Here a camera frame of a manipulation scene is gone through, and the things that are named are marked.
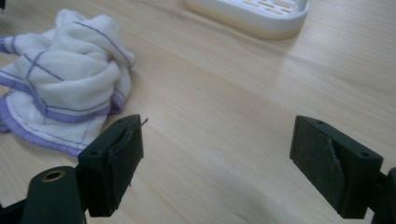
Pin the white slotted soap dish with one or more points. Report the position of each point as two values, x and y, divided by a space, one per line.
264 17

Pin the white cloth with purple trim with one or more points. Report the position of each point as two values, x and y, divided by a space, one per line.
68 77

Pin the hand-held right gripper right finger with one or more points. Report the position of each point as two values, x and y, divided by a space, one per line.
330 161

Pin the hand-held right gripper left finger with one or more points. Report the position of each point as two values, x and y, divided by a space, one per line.
107 174

